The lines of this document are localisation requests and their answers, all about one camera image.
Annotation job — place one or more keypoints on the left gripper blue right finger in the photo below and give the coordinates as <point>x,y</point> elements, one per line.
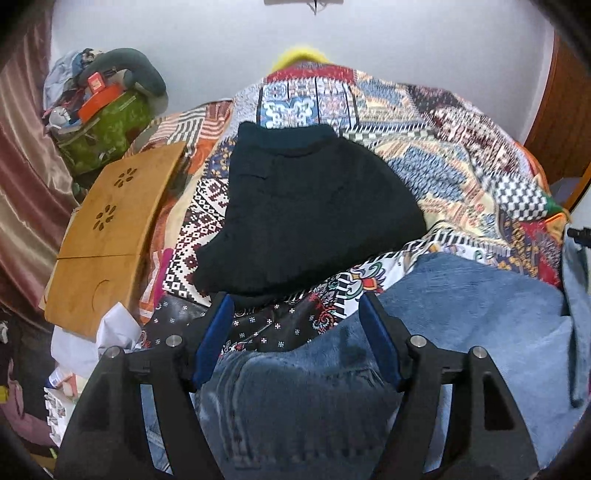
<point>406,367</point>

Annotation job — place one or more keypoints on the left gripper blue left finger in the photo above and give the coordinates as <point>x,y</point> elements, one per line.
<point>178,367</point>

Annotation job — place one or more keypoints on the blue denim jeans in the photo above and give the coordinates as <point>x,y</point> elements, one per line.
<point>325,409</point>

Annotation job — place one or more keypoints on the brown wooden wardrobe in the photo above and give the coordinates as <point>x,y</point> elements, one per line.
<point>560,136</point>

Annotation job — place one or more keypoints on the patchwork patterned bed quilt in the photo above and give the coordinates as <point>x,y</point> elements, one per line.
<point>483,195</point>

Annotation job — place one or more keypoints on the wooden lap desk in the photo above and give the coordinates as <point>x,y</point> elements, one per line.
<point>101,256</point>

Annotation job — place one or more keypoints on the folded black pants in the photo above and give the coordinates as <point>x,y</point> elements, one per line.
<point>303,205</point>

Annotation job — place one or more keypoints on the striped red gold curtain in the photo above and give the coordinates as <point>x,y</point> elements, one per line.
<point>36,194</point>

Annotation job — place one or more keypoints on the green fabric storage box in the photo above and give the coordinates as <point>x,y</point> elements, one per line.
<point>106,136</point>

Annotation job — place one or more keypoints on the orange box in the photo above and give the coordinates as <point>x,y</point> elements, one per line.
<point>98,101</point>

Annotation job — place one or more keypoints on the white clothes pile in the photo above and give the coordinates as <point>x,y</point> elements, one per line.
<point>63,70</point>

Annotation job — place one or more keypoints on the small black wall monitor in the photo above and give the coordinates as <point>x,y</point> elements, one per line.
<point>313,3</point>

